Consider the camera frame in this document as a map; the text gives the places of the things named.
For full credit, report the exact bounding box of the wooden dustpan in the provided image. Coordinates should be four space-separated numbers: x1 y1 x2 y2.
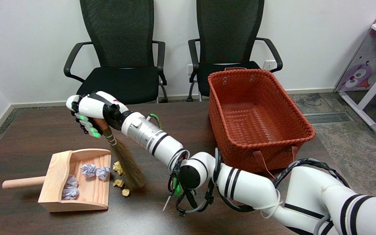
2 149 112 213

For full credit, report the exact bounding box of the white pink children's desk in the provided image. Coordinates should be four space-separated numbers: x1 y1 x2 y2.
334 0 376 133

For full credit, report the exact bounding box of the red woven basket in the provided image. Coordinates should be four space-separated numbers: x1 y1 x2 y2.
208 68 316 179

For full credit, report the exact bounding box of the brown straw hand broom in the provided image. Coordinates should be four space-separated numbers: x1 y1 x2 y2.
93 118 145 190

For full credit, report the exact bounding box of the white paper ball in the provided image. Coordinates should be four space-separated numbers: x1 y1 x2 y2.
61 187 80 200
96 166 111 180
80 164 96 178
65 174 79 188

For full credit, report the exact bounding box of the metal floor vent grille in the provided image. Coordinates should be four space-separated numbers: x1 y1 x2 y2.
304 112 354 125

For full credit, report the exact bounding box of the black mesh office chair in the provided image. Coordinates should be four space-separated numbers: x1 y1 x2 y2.
64 0 169 106
188 0 283 102

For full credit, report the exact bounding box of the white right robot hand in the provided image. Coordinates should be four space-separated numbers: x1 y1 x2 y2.
66 91 132 138

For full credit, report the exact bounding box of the green robot cable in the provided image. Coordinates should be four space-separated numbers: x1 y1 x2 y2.
148 113 181 196

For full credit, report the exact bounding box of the black robot cable loom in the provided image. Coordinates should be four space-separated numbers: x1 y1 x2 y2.
168 148 351 217

